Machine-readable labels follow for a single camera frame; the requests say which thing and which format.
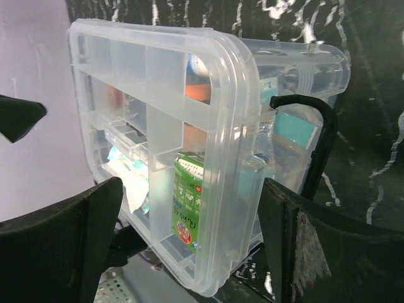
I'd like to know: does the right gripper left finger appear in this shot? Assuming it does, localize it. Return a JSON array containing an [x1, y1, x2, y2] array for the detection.
[[1, 177, 123, 302]]

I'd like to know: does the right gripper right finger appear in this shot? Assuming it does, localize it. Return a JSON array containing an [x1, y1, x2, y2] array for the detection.
[[258, 179, 403, 302]]

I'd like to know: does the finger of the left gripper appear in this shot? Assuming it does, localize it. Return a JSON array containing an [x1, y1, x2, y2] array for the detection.
[[1, 95, 47, 143]]

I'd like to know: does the teal header cotton swab bag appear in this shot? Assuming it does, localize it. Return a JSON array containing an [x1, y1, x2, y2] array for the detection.
[[254, 111, 319, 193]]

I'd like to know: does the small green box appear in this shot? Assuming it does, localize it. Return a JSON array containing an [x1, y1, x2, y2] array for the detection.
[[172, 151, 204, 252]]

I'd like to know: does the clear divided organizer tray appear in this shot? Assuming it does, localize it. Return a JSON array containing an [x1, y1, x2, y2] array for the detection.
[[68, 19, 264, 297]]

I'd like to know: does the clear medicine kit box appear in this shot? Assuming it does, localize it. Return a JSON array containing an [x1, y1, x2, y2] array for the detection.
[[201, 37, 352, 253]]

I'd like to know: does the blue white ointment tube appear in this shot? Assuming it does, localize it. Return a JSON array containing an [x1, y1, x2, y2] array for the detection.
[[187, 53, 209, 77]]

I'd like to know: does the small orange coin item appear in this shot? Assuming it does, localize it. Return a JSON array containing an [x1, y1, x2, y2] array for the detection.
[[106, 85, 124, 110]]

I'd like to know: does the white green sachet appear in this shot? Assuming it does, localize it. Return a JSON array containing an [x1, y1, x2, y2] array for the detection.
[[102, 146, 150, 215]]

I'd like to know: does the brown medicine bottle orange cap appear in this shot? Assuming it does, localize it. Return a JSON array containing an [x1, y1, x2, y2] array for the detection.
[[182, 74, 211, 152]]

